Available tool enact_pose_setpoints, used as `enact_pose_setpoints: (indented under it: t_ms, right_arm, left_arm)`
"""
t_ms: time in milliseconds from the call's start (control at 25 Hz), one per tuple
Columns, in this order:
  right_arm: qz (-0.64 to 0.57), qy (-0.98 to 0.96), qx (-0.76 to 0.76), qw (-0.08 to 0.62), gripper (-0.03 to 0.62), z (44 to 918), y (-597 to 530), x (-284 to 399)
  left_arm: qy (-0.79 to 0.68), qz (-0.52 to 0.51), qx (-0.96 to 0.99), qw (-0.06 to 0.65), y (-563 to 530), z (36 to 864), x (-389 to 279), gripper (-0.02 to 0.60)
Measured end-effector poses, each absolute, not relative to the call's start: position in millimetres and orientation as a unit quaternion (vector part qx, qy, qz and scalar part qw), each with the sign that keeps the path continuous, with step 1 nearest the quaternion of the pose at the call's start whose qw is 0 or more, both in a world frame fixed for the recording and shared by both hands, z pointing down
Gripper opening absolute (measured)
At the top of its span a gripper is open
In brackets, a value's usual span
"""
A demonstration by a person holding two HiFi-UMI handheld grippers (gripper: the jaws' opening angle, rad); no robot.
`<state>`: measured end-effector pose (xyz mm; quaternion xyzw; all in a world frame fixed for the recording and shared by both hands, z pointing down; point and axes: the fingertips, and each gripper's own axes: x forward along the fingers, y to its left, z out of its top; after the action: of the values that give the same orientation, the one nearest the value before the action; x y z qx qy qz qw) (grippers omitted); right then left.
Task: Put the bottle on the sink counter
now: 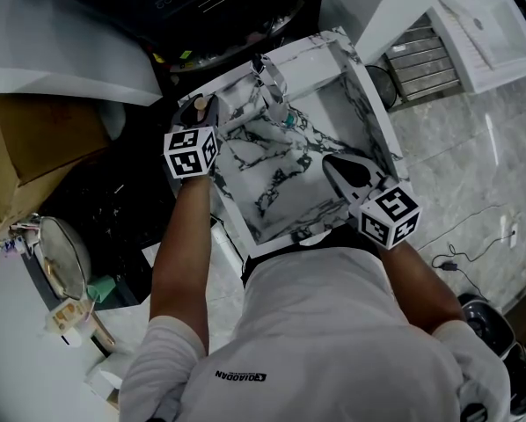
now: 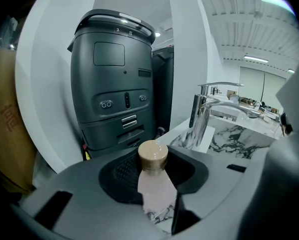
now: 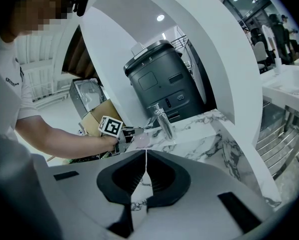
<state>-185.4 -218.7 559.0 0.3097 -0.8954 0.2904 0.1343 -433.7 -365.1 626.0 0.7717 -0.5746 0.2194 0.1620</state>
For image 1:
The white black helmet device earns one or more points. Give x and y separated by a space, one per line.
487 328

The metal slatted rack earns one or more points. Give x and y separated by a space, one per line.
421 64

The wooden spoon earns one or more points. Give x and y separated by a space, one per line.
104 329

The white ceramic fixture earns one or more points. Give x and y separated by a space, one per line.
113 119

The small beige round object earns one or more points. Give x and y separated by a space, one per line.
200 104

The person's white shirt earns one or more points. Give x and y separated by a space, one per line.
324 345

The large cardboard box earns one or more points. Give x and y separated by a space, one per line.
38 156

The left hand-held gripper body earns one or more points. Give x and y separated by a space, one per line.
190 152

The black table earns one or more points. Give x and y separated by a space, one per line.
104 218

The green cup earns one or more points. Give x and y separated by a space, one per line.
101 289

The white ceramic wash basin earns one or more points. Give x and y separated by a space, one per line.
487 38

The small teal plastic part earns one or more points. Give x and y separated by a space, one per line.
289 120

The person's right forearm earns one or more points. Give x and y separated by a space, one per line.
417 288

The chrome faucet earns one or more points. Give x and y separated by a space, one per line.
269 86

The person's left forearm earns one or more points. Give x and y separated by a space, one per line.
181 257

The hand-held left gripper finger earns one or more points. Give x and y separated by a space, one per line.
184 112
213 112

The pink toiletries holder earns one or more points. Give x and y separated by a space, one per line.
16 240

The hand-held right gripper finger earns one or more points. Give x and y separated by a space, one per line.
340 180
360 172

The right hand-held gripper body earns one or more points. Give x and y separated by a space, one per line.
390 218

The round beige basin bowl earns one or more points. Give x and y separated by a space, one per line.
63 257

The person's black trousers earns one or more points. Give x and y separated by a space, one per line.
333 240

